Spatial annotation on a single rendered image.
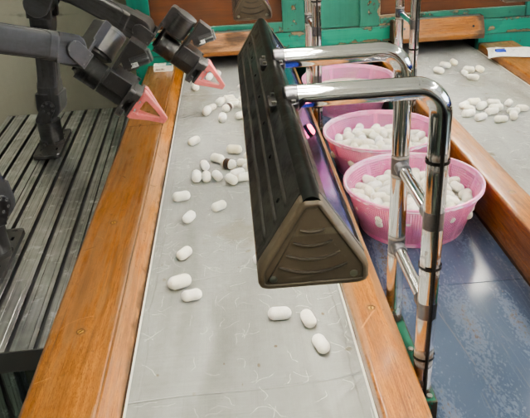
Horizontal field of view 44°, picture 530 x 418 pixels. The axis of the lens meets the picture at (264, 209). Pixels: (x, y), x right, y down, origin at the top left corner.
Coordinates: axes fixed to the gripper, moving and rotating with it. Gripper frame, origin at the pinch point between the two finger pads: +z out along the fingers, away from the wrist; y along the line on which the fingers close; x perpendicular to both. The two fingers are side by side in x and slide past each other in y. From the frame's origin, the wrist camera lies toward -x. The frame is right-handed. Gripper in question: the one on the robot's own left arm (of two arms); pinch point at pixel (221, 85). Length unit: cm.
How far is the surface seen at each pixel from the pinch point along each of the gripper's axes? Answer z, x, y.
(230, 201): 5, 5, -55
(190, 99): -2.5, 11.6, 12.3
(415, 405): 19, -10, -115
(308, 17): 8.0, -27.4, 2.8
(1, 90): -57, 89, 121
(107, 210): -14, 18, -60
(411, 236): 32, -14, -68
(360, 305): 17, -9, -96
